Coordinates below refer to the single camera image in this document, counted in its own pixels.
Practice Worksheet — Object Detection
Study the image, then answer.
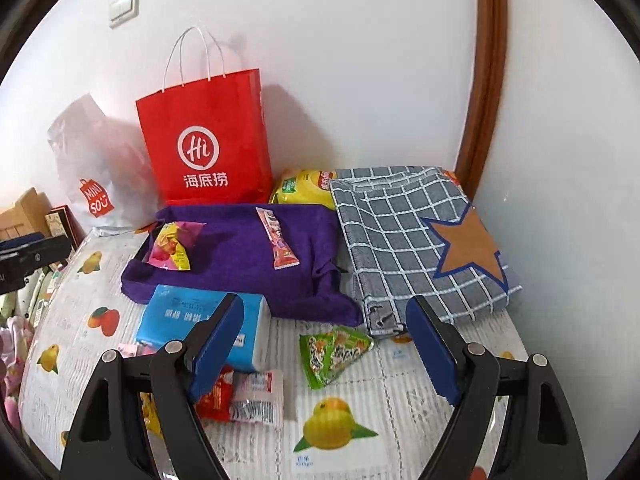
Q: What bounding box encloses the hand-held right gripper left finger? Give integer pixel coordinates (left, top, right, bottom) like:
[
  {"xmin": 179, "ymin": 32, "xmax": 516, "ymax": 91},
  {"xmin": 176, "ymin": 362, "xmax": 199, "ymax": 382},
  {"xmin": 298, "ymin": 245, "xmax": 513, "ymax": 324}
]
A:
[{"xmin": 60, "ymin": 292, "xmax": 246, "ymax": 480}]

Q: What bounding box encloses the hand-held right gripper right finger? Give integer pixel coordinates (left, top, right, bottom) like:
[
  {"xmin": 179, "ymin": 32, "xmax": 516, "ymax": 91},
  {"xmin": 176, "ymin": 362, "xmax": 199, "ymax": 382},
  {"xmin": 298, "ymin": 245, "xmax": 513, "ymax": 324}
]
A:
[{"xmin": 406, "ymin": 296, "xmax": 588, "ymax": 480}]

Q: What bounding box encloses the red small snack packet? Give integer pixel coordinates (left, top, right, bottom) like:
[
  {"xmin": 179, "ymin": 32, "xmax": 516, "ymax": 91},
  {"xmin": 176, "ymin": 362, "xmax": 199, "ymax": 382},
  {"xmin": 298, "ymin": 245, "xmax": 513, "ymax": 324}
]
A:
[{"xmin": 195, "ymin": 365, "xmax": 236, "ymax": 421}]

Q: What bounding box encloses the blue tissue pack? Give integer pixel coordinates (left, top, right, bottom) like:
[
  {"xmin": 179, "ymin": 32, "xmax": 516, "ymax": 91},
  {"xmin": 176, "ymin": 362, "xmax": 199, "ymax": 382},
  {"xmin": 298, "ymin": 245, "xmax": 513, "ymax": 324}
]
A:
[{"xmin": 136, "ymin": 284, "xmax": 272, "ymax": 373}]

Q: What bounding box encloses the white red small packet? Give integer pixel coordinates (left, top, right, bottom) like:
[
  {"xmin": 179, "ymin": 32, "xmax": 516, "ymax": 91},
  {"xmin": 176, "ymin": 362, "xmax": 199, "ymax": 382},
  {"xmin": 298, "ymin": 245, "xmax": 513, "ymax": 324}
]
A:
[{"xmin": 230, "ymin": 369, "xmax": 285, "ymax": 428}]

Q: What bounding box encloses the yellow biscuit packet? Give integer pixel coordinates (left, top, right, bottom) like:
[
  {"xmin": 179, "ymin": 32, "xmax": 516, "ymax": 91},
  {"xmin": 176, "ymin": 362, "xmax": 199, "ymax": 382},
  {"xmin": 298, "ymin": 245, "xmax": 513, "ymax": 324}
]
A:
[{"xmin": 140, "ymin": 392, "xmax": 163, "ymax": 436}]

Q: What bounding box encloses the green triangular snack packet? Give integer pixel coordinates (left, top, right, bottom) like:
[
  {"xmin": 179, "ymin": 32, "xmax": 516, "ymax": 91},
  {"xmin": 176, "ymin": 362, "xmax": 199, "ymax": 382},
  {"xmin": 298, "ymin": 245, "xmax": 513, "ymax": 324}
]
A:
[{"xmin": 299, "ymin": 325, "xmax": 375, "ymax": 391}]

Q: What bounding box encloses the brown cardboard box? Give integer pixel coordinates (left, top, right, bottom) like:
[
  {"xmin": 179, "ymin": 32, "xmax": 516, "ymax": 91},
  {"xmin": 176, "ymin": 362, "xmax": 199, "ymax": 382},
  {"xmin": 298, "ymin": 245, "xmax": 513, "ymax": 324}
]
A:
[{"xmin": 0, "ymin": 187, "xmax": 53, "ymax": 246}]

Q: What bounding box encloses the dark red box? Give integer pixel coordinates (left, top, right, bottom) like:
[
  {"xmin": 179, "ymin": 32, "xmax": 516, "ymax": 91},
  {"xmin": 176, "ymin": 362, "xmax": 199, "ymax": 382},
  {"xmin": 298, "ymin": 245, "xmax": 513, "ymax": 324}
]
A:
[{"xmin": 44, "ymin": 204, "xmax": 87, "ymax": 253}]

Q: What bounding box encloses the purple towel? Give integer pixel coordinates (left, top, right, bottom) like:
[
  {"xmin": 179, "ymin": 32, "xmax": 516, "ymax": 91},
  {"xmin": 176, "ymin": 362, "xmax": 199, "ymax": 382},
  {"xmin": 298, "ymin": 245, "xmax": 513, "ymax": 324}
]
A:
[{"xmin": 120, "ymin": 203, "xmax": 365, "ymax": 328}]

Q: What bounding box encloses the floral patterned cloth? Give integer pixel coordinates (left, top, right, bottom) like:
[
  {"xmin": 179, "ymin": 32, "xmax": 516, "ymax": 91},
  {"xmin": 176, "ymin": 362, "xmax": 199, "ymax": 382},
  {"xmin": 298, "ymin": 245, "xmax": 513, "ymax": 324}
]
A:
[{"xmin": 0, "ymin": 265, "xmax": 63, "ymax": 431}]

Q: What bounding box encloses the fruit printed tablecloth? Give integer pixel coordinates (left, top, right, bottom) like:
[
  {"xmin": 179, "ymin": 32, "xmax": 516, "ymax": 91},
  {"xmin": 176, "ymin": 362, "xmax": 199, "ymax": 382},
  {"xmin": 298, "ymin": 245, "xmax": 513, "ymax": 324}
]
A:
[{"xmin": 20, "ymin": 227, "xmax": 531, "ymax": 480}]

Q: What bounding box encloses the yellow pink candy packet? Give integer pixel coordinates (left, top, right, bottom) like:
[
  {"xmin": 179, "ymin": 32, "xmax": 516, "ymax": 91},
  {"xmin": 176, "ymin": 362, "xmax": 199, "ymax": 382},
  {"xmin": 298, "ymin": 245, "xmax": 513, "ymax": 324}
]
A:
[{"xmin": 144, "ymin": 221, "xmax": 207, "ymax": 272}]

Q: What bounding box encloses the white plastic bag red logo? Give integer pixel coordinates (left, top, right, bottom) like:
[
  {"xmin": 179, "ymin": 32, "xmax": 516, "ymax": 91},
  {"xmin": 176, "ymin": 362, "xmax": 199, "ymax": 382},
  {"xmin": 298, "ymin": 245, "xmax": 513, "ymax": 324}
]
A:
[{"xmin": 47, "ymin": 92, "xmax": 166, "ymax": 228}]

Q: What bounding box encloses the grey checked cloth with star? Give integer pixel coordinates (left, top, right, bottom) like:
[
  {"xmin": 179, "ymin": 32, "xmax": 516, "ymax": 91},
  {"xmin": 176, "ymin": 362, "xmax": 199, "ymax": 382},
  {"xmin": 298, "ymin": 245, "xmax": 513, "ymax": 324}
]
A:
[{"xmin": 327, "ymin": 166, "xmax": 523, "ymax": 337}]

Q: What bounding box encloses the pink long snack stick packet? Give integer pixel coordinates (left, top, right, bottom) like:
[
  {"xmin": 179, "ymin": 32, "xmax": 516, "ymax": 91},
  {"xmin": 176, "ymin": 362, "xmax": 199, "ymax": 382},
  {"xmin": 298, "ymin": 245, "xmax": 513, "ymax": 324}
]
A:
[{"xmin": 255, "ymin": 206, "xmax": 301, "ymax": 271}]

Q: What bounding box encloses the yellow snack bag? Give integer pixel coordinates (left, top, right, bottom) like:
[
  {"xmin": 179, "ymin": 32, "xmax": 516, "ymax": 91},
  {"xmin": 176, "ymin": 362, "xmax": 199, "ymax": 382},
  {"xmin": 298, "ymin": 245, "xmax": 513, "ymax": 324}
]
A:
[{"xmin": 269, "ymin": 167, "xmax": 338, "ymax": 211}]

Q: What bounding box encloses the red paper bag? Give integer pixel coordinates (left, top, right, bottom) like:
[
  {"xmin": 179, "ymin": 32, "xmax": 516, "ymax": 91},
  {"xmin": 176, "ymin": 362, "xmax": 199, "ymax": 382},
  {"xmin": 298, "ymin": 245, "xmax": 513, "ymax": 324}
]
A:
[{"xmin": 135, "ymin": 25, "xmax": 273, "ymax": 206}]

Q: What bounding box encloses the white light switch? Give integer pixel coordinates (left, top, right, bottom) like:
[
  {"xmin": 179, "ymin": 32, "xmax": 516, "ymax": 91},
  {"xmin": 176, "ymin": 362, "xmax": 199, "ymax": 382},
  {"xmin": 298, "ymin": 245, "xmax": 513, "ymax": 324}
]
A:
[{"xmin": 109, "ymin": 0, "xmax": 140, "ymax": 28}]

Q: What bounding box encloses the brown wooden door frame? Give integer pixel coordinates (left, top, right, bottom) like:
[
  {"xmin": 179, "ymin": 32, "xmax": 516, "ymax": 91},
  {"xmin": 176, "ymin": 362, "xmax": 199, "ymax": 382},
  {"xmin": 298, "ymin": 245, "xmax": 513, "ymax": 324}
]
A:
[{"xmin": 452, "ymin": 0, "xmax": 508, "ymax": 206}]

